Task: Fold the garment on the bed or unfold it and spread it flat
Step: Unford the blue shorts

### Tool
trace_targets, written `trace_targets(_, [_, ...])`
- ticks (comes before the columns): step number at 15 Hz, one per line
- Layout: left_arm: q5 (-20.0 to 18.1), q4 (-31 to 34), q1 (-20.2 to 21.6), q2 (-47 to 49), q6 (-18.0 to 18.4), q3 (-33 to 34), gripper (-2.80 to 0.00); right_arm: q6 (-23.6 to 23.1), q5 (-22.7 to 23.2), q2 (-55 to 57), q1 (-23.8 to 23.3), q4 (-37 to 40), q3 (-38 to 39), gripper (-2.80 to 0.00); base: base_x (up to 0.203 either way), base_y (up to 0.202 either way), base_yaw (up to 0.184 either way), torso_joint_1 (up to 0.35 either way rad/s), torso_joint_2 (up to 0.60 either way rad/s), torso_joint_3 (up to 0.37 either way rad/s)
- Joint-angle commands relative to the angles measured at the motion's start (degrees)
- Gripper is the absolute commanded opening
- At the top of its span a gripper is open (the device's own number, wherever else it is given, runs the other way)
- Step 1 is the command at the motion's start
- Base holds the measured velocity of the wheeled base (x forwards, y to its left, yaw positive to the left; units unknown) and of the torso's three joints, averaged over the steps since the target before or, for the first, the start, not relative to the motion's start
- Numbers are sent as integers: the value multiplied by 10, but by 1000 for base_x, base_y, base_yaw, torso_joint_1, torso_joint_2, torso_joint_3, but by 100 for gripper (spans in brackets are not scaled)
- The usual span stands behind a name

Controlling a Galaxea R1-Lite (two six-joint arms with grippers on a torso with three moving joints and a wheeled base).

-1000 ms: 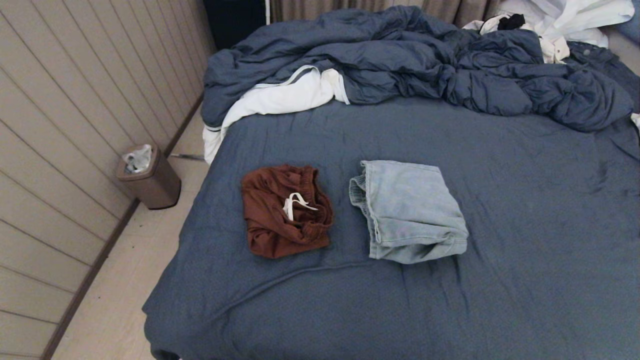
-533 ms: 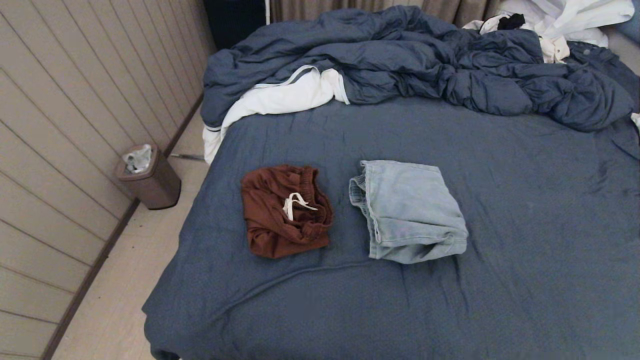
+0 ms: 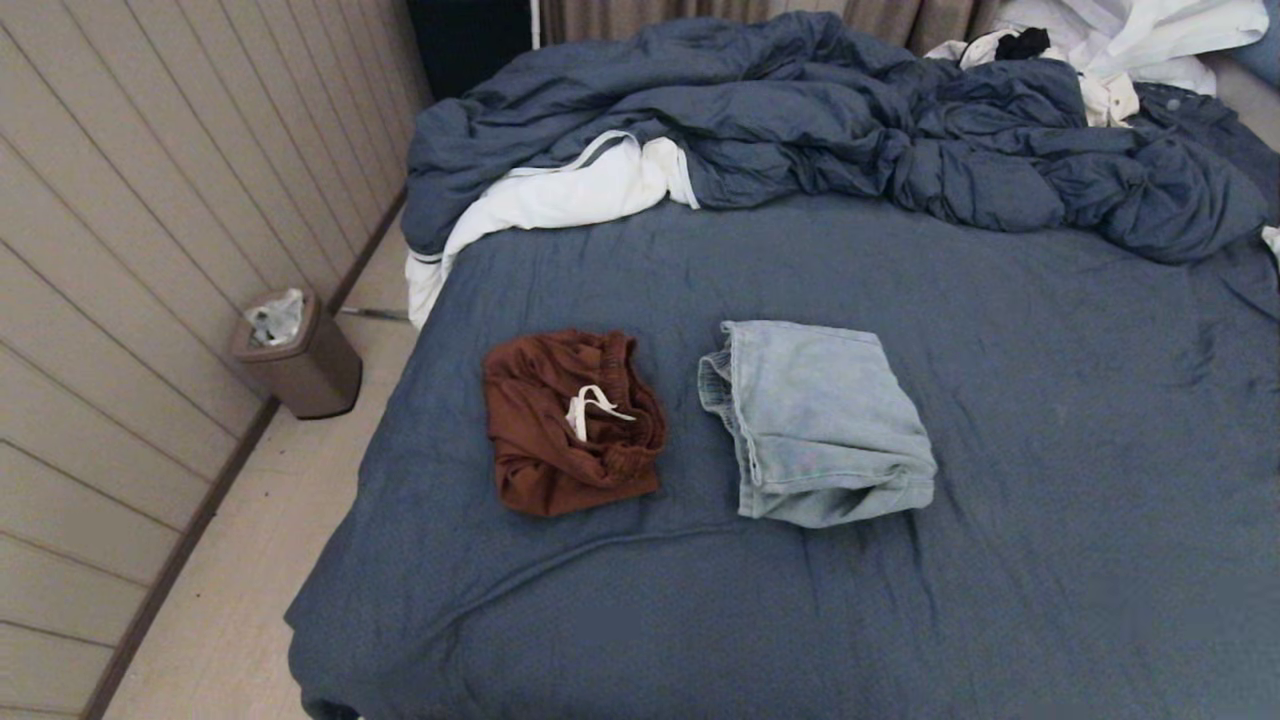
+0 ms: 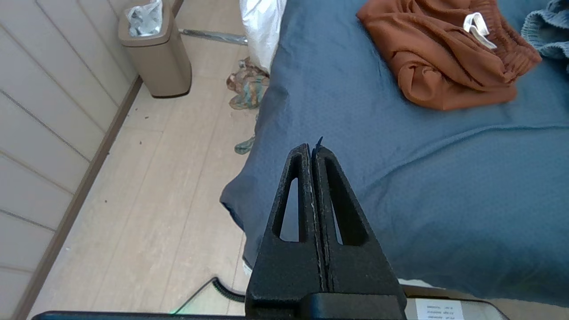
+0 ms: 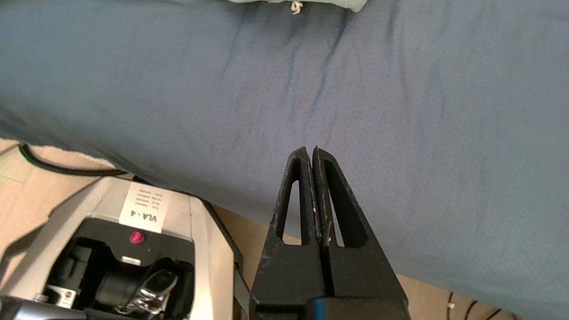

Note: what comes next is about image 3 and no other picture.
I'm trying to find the rust brown drawstring shorts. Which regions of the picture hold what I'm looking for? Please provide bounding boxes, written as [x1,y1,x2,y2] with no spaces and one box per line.
[483,328,669,518]

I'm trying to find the light blue denim shorts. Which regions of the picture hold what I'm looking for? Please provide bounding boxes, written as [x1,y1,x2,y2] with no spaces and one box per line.
[698,320,939,529]

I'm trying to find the bed with blue sheet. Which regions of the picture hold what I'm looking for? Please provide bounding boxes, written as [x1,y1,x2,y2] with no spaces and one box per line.
[283,190,1280,720]

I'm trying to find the dark blue crumpled duvet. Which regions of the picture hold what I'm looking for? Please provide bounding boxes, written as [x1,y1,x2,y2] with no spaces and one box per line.
[402,10,1280,266]

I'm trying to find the brown trash bin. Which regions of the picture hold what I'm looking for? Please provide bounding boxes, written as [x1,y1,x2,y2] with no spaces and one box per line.
[231,290,363,419]

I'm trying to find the beige curtain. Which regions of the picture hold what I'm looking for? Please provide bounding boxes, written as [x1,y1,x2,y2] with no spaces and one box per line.
[540,0,1011,56]

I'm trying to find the dark cabinet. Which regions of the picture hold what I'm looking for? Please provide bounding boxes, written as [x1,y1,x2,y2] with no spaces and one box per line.
[407,0,533,101]

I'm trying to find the small black garment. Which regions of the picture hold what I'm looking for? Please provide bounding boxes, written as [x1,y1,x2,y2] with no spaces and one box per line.
[995,28,1052,61]

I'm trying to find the white crumpled clothing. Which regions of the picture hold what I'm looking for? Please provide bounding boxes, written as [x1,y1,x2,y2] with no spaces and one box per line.
[990,0,1271,96]

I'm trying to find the dark blue denim garment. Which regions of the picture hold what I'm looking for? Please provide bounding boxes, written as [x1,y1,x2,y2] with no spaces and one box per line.
[1135,82,1280,161]

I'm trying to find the blue pillow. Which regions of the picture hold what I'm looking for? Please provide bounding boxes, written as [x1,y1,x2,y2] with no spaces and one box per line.
[1228,20,1280,89]

